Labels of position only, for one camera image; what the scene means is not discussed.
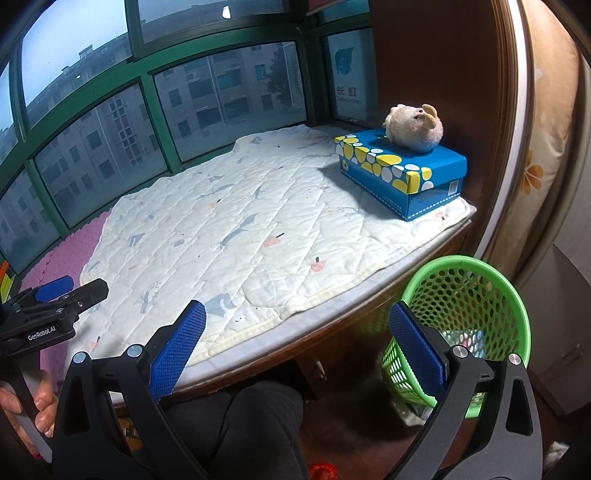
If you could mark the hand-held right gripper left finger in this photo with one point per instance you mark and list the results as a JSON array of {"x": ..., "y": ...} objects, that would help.
[{"x": 178, "y": 350}]

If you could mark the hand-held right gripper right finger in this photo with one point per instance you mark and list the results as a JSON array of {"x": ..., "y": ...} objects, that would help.
[{"x": 418, "y": 350}]

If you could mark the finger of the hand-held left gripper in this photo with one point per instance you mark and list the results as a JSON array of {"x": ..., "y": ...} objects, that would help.
[
  {"x": 53, "y": 290},
  {"x": 87, "y": 293}
]

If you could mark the green mesh wastebasket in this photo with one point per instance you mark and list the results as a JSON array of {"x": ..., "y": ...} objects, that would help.
[{"x": 461, "y": 295}]

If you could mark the person's left hand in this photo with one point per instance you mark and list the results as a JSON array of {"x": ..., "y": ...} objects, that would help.
[{"x": 46, "y": 406}]

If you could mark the pink foam mat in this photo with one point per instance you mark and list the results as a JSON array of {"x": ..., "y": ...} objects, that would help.
[{"x": 60, "y": 258}]

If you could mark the yellow red plastic object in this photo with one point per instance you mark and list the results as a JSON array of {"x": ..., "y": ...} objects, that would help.
[{"x": 4, "y": 281}]

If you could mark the person's dark trouser leg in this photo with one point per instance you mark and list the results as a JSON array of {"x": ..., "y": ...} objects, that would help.
[{"x": 249, "y": 429}]

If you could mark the light cabinet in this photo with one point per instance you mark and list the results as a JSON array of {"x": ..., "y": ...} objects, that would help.
[{"x": 563, "y": 323}]

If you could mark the cream quilted blanket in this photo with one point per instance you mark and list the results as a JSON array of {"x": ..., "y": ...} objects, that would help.
[{"x": 277, "y": 207}]

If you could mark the white crumpled bag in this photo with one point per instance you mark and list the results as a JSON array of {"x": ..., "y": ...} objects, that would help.
[{"x": 561, "y": 454}]

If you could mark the blue dotted box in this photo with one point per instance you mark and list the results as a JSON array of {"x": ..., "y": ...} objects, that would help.
[{"x": 438, "y": 161}]

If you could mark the beige plush toy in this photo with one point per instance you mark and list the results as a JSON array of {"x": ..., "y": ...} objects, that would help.
[{"x": 415, "y": 129}]

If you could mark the floral curtain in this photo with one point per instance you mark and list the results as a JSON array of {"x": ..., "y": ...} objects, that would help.
[{"x": 540, "y": 138}]

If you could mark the white box blue logo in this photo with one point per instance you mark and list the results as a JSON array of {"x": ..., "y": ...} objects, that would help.
[{"x": 351, "y": 83}]

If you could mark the green window frame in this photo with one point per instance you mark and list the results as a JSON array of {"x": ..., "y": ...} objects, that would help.
[{"x": 141, "y": 64}]

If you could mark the brown wooden alcove frame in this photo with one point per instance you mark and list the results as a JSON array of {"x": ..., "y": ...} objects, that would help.
[{"x": 443, "y": 60}]

